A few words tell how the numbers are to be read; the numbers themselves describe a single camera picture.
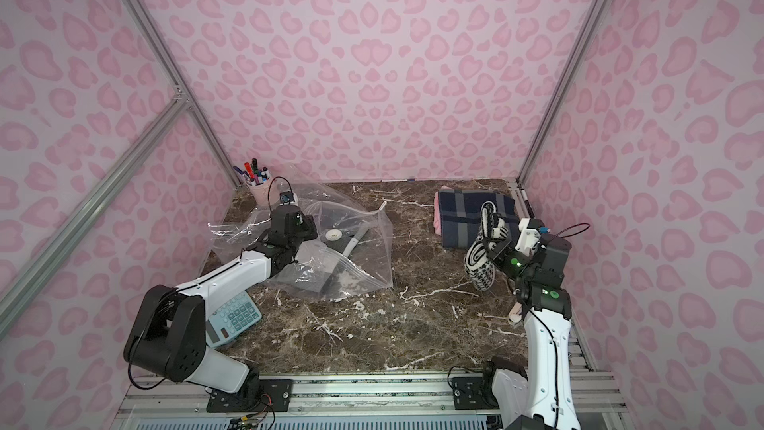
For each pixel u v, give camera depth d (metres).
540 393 0.41
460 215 1.03
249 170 1.03
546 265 0.56
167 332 0.44
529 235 0.68
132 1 0.73
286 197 0.78
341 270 0.95
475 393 0.73
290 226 0.69
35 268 0.54
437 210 1.07
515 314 0.84
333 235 0.98
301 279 0.86
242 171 1.04
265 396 0.72
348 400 0.73
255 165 1.06
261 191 1.07
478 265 0.69
